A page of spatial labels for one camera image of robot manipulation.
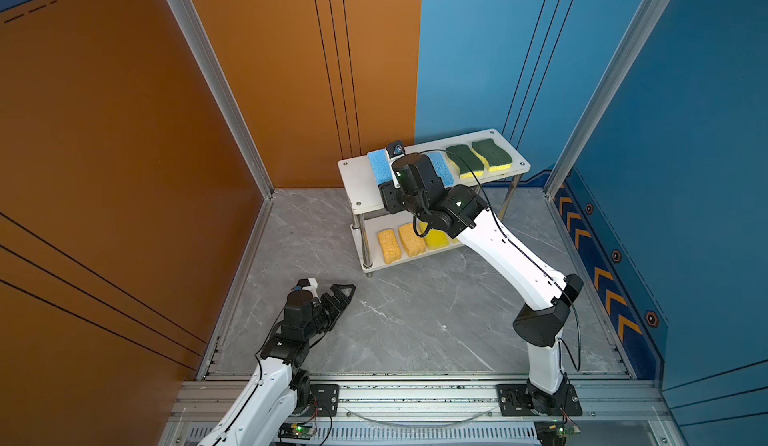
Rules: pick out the blue sponge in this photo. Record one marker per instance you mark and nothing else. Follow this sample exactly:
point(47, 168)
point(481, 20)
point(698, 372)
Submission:
point(441, 168)
point(381, 167)

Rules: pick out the yellow green sponge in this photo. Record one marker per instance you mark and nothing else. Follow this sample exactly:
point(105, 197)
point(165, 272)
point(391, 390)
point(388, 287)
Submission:
point(466, 160)

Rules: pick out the green scrub sponge top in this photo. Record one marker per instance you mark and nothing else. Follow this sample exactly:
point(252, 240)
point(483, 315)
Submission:
point(493, 156)

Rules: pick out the left aluminium corner post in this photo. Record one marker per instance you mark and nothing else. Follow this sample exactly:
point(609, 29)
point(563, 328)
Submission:
point(193, 30)

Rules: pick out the green circuit board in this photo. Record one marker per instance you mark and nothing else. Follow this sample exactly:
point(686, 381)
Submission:
point(553, 434)
point(296, 432)

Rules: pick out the left green circuit board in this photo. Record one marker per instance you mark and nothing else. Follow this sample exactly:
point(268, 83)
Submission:
point(296, 432)

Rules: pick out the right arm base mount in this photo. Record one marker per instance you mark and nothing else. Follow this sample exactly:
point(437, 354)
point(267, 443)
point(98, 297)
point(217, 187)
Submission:
point(528, 400)

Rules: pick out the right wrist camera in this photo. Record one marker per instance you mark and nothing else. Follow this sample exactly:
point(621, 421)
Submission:
point(395, 150)

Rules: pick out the right green circuit board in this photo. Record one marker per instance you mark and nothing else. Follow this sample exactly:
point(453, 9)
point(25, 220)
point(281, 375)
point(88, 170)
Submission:
point(553, 434)

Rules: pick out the blue sponge bottom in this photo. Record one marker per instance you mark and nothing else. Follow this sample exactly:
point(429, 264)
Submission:
point(441, 168)

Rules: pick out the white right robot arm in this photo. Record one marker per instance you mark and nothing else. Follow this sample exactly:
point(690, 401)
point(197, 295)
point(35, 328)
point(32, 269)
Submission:
point(464, 213)

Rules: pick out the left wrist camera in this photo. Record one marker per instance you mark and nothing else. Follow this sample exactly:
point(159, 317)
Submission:
point(307, 284)

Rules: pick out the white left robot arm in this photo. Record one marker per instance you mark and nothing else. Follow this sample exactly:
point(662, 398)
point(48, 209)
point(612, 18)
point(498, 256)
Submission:
point(279, 386)

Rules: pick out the white two-tier metal shelf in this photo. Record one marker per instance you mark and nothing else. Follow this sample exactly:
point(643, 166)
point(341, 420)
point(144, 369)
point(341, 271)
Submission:
point(369, 213)

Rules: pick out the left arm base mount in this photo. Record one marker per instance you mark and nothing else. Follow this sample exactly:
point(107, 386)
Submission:
point(321, 399)

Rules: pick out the aluminium corner post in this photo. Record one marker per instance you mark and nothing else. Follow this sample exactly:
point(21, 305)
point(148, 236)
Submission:
point(631, 44)
point(193, 30)

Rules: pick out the right aluminium corner post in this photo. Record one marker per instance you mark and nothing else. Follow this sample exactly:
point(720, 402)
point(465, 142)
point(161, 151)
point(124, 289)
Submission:
point(631, 44)

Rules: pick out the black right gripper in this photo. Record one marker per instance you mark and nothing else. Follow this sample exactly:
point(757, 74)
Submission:
point(388, 196)

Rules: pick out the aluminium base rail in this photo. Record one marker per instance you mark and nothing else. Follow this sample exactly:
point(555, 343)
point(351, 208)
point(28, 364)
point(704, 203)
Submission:
point(466, 408)

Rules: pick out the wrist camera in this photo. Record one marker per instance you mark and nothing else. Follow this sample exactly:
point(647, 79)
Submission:
point(395, 150)
point(307, 284)

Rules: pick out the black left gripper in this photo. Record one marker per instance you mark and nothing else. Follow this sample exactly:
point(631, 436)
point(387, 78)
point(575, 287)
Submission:
point(335, 309)

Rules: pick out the orange cellulose sponge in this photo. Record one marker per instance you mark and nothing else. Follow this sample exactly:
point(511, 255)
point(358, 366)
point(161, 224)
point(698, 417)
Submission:
point(389, 246)
point(412, 244)

